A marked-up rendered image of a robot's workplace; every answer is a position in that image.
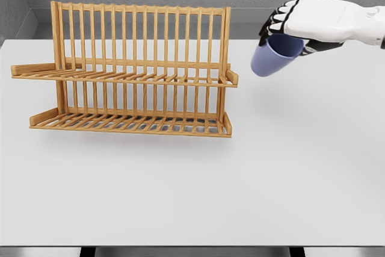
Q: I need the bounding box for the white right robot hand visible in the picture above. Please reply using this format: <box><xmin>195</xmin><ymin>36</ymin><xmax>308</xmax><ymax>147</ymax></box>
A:
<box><xmin>258</xmin><ymin>0</ymin><xmax>360</xmax><ymax>60</ymax></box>

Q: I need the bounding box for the wooden two-tier dish rack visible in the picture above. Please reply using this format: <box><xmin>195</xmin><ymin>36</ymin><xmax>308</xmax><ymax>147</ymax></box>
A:
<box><xmin>11</xmin><ymin>1</ymin><xmax>239</xmax><ymax>139</ymax></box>

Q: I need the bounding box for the blue plastic cup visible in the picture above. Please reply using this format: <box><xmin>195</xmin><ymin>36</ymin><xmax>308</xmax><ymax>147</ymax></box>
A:
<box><xmin>250</xmin><ymin>34</ymin><xmax>306</xmax><ymax>77</ymax></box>

